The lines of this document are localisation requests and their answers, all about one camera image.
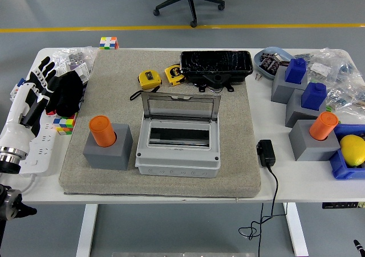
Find black power adapter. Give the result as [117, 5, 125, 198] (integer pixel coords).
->
[255, 139, 277, 168]

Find white table leg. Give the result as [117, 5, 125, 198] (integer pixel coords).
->
[282, 202, 309, 257]
[75, 204, 99, 257]

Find dark purple packets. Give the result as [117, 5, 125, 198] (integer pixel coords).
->
[259, 51, 282, 73]

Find colourful puzzle cube with white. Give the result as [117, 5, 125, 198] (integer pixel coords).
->
[99, 36, 119, 51]

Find white power strip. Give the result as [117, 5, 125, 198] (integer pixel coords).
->
[19, 113, 62, 174]

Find black cloth glove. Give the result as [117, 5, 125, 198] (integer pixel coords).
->
[45, 70, 86, 118]

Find grey block holder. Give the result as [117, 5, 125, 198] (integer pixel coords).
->
[285, 88, 327, 128]
[270, 66, 309, 104]
[288, 119, 342, 162]

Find black plastic enclosure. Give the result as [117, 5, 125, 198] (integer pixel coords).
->
[179, 50, 254, 93]

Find clear bag of components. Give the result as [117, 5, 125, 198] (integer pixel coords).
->
[325, 68, 365, 121]
[293, 47, 357, 84]

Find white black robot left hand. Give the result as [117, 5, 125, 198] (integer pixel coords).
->
[0, 56, 57, 155]

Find grey plastic junction box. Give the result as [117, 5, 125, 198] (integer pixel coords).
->
[135, 117, 222, 179]

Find yellow lemon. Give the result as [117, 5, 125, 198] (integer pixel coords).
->
[339, 134, 365, 167]

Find black adapter cord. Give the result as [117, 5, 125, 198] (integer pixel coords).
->
[238, 165, 287, 257]

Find grey power strip cable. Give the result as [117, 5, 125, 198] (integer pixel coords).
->
[21, 173, 40, 195]

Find grey block with round hole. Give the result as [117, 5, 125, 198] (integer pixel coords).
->
[83, 123, 134, 172]

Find yellow tape measure with strap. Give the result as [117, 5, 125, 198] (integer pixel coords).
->
[129, 70, 163, 101]

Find clear bag of small parts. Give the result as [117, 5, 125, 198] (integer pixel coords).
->
[52, 46, 99, 84]

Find grey-brown mat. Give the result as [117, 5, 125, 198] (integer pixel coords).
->
[58, 49, 262, 198]

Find blue plastic bin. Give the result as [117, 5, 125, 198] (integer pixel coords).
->
[329, 123, 365, 180]

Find blue plastic block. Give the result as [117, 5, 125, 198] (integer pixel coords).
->
[285, 58, 307, 85]
[301, 82, 327, 111]

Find black office chair base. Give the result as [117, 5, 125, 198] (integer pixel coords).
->
[152, 0, 225, 28]

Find light blue dish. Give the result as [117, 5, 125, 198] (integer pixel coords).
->
[253, 46, 294, 80]

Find black table control panel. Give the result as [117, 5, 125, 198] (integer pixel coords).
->
[322, 201, 365, 210]

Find smoky transparent box lid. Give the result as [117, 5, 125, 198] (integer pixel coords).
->
[141, 91, 222, 123]

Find orange cylinder battery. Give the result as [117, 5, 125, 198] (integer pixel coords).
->
[309, 111, 339, 141]
[88, 115, 117, 148]

